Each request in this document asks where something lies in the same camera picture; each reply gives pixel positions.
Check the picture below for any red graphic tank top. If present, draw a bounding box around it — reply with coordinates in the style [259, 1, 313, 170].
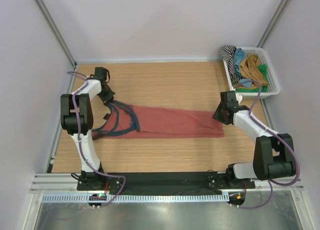
[92, 101, 225, 140]

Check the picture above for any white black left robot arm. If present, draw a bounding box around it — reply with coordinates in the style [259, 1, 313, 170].
[60, 67, 115, 191]

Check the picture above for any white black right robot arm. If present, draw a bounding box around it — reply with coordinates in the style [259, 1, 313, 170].
[213, 90, 301, 188]

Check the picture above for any tan brown garment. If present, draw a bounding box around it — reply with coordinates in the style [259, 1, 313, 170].
[239, 53, 267, 85]

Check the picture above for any white perforated plastic basket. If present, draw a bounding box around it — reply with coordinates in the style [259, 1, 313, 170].
[219, 45, 280, 99]

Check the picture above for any green garment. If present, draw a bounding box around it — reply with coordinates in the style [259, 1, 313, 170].
[235, 64, 269, 93]

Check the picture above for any striped black white garment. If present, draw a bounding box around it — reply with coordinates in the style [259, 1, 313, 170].
[219, 45, 241, 85]

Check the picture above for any light blue garment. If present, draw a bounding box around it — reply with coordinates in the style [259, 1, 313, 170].
[233, 48, 252, 89]

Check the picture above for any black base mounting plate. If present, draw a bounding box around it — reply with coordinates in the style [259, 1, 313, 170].
[70, 169, 256, 191]

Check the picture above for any left aluminium frame post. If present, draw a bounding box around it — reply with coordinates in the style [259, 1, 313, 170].
[34, 0, 77, 69]

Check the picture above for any aluminium frame post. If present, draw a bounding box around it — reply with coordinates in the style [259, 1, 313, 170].
[257, 0, 292, 48]
[34, 0, 77, 69]

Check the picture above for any right aluminium frame post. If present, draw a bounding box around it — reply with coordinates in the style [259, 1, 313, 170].
[257, 0, 292, 48]

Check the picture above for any aluminium slotted rail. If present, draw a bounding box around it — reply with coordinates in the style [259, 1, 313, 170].
[42, 192, 229, 204]

